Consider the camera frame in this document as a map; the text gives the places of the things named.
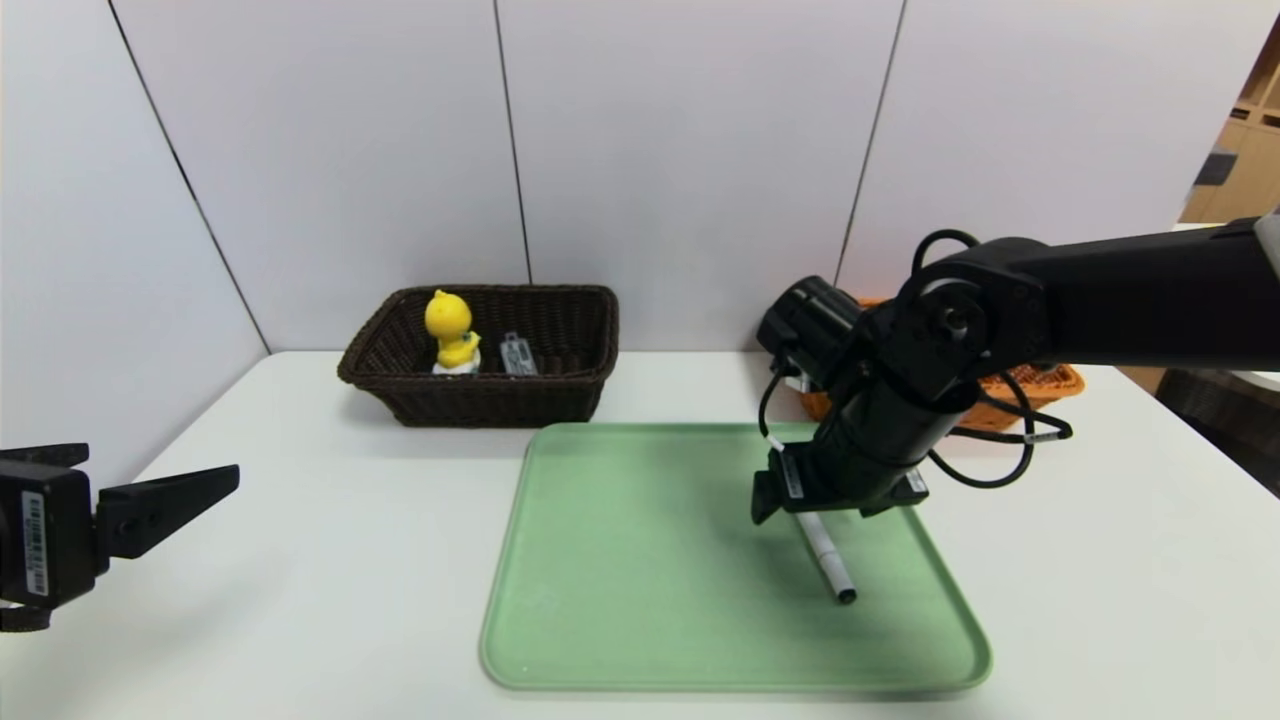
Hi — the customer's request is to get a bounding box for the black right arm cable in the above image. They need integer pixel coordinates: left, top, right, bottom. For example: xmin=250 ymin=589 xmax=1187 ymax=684
xmin=910 ymin=228 xmax=1075 ymax=491

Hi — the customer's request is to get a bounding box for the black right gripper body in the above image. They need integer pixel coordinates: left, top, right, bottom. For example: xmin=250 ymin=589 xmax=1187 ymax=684
xmin=768 ymin=386 xmax=929 ymax=514

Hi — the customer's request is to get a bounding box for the dark grey chair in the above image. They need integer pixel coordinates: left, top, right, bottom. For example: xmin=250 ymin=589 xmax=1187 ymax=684
xmin=1155 ymin=368 xmax=1280 ymax=498

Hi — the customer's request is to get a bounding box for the yellow duck toy car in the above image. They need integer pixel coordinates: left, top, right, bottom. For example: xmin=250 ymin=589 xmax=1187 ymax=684
xmin=424 ymin=290 xmax=482 ymax=377

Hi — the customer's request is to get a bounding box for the wooden shelf cabinet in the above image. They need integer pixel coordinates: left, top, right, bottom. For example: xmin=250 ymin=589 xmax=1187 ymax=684
xmin=1180 ymin=20 xmax=1280 ymax=225

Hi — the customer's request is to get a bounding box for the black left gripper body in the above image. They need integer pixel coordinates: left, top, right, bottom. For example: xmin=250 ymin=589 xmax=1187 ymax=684
xmin=0 ymin=459 xmax=98 ymax=610

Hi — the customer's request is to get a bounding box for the white marker pen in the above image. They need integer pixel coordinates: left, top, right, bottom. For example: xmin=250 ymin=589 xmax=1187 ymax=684
xmin=795 ymin=512 xmax=858 ymax=606

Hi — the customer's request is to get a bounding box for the clear plastic compass case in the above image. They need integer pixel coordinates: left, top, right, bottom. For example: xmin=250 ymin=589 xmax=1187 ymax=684
xmin=499 ymin=331 xmax=540 ymax=378

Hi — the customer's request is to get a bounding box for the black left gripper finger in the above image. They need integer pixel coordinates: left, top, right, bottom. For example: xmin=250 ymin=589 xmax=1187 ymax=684
xmin=0 ymin=442 xmax=90 ymax=469
xmin=93 ymin=464 xmax=240 ymax=575

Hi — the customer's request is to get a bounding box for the green plastic tray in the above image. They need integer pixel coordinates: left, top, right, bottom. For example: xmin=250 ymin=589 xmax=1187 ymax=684
xmin=479 ymin=422 xmax=993 ymax=693

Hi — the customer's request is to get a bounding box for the orange wicker basket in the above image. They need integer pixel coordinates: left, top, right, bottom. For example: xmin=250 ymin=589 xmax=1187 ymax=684
xmin=800 ymin=297 xmax=1086 ymax=433

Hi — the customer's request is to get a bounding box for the dark brown wicker basket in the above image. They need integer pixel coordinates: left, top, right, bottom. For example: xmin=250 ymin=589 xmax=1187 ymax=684
xmin=337 ymin=284 xmax=619 ymax=429

